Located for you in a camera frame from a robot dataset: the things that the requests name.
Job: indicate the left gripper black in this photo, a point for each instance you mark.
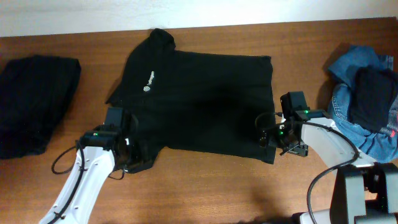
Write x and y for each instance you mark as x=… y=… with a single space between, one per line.
x=142 y=153

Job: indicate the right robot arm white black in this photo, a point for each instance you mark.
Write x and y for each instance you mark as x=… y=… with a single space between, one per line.
x=365 y=191

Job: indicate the folded black garment left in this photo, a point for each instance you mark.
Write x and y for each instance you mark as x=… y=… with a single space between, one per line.
x=36 y=92

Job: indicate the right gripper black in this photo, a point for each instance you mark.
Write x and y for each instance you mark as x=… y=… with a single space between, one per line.
x=301 y=148

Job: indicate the dark garment on jeans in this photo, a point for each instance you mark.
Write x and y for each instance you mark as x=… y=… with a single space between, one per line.
x=374 y=92

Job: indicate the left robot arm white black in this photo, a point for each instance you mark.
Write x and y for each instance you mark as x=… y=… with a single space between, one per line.
x=101 y=151

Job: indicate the blue denim jeans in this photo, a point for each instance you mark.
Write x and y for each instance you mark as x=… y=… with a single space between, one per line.
x=343 y=70

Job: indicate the black t-shirt with logo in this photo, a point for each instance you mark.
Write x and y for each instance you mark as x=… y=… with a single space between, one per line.
x=192 y=101

